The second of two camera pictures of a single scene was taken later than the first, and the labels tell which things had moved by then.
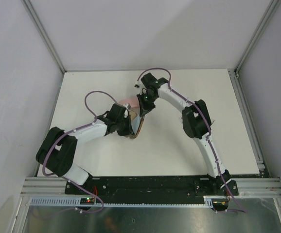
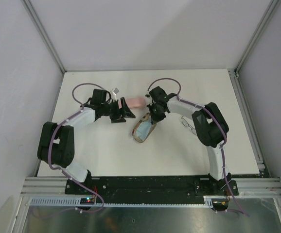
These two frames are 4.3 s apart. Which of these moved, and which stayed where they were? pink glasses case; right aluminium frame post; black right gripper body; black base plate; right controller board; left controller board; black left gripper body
Moved: black left gripper body; black right gripper body
Stayed: right aluminium frame post; pink glasses case; left controller board; right controller board; black base plate
